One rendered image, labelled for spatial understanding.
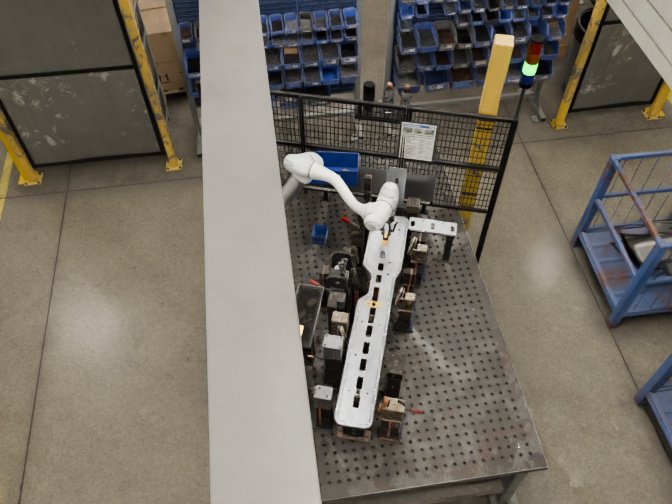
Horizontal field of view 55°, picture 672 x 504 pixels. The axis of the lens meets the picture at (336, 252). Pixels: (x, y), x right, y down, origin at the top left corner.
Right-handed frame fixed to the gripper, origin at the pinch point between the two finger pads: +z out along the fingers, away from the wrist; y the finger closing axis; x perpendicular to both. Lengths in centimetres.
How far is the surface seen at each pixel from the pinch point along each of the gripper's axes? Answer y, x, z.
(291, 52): -100, 182, 12
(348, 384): -5, -96, 5
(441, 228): 31.9, 14.6, 4.7
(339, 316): -16, -62, -3
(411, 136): 6, 54, -29
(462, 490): 64, -112, 82
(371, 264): -5.5, -19.6, 4.8
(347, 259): -17.5, -32.0, -13.2
